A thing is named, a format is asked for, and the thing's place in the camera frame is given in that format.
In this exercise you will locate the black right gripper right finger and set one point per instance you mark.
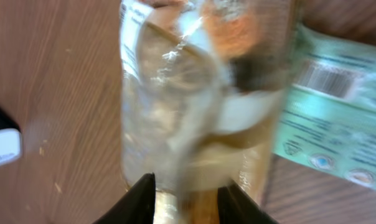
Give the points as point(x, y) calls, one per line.
point(237, 207)

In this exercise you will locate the teal wet wipes pack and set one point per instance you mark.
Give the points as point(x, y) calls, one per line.
point(329, 119)

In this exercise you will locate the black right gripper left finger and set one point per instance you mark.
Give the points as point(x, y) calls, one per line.
point(136, 206)

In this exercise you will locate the beige paper pouch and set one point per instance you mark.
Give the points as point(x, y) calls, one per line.
point(203, 84)

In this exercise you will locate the white barcode scanner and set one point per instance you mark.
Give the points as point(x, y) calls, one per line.
point(10, 139)

